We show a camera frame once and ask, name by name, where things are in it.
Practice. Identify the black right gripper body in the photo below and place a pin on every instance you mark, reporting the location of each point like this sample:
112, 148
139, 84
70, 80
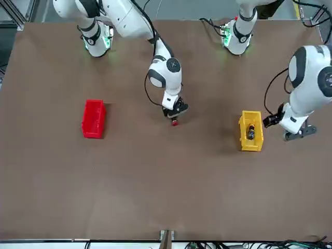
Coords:
179, 109

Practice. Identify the red cap medicine bottle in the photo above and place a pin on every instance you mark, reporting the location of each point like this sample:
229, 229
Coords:
175, 123

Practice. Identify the yellow cap medicine bottle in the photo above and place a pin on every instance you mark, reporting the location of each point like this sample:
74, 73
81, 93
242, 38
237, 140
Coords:
251, 132

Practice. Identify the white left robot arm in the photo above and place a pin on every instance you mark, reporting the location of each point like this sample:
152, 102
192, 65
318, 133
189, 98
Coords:
308, 85

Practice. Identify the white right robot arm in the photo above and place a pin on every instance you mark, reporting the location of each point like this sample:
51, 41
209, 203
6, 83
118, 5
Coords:
129, 18

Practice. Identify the yellow plastic storage box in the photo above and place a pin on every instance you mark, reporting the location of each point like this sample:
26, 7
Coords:
245, 142

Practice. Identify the red plastic storage box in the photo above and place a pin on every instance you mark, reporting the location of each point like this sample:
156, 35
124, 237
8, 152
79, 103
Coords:
93, 122

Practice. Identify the green circuit board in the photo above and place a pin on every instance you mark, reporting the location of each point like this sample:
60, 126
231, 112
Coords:
192, 245

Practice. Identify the aluminium frame post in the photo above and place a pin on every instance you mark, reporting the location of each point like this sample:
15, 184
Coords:
321, 15
18, 14

